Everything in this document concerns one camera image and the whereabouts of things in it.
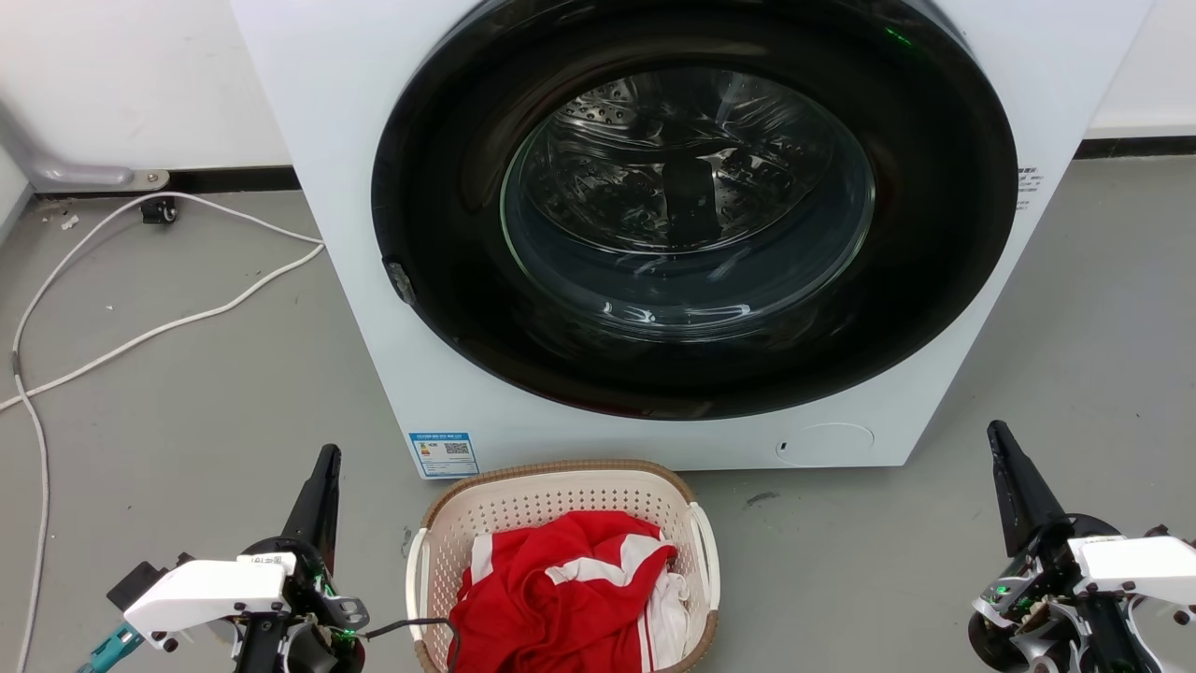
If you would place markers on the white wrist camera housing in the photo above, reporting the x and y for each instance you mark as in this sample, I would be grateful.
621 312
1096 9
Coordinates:
1135 561
201 594

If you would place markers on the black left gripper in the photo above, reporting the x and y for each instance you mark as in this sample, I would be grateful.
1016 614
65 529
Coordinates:
313 598

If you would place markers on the red and white garment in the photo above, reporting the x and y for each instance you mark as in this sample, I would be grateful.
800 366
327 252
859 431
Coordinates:
551 598

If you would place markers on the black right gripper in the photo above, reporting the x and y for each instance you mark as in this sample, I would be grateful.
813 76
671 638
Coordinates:
1046 598

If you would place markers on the cream woven-rim laundry basket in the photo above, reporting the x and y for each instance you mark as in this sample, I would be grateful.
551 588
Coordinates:
561 491

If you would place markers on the black round washer door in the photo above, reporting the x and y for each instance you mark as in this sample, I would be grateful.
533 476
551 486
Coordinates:
448 187

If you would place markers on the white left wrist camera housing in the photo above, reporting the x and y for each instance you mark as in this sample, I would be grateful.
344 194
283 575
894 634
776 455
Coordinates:
201 594

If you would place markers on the grey metal frame leg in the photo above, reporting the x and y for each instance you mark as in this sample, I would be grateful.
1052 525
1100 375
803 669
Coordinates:
65 172

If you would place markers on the white front-load washing machine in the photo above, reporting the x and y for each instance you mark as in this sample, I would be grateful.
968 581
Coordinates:
336 140

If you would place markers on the blue energy label sticker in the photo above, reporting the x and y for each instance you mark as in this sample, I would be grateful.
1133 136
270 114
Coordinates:
444 454

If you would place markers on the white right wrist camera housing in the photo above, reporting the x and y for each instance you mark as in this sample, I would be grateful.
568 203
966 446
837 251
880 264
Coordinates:
1135 561

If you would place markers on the small text sticker on washer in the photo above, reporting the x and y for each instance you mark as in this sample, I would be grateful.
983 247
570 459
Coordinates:
1028 187

